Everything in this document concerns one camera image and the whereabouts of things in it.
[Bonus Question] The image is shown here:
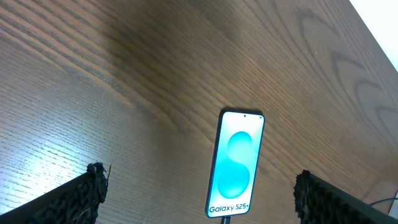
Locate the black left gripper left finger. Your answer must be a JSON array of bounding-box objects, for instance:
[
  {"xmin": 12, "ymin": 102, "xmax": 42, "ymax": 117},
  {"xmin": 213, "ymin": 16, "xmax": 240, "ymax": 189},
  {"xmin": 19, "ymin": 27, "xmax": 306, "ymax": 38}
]
[{"xmin": 1, "ymin": 162, "xmax": 109, "ymax": 224}]

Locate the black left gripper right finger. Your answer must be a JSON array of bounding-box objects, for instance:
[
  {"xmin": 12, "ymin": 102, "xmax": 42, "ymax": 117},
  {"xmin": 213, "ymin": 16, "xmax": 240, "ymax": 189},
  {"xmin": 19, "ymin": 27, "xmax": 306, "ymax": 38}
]
[{"xmin": 294, "ymin": 170, "xmax": 397, "ymax": 224}]

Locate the blue Galaxy smartphone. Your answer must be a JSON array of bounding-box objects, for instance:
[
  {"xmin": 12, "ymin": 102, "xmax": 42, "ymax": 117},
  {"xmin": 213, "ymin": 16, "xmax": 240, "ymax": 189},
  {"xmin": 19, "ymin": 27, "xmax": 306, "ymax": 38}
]
[{"xmin": 205, "ymin": 107, "xmax": 266, "ymax": 218}]

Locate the white power strip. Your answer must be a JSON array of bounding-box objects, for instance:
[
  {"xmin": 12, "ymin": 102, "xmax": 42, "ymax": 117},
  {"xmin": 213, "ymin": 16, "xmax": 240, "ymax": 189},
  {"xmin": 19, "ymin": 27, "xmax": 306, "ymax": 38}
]
[{"xmin": 388, "ymin": 193, "xmax": 398, "ymax": 219}]

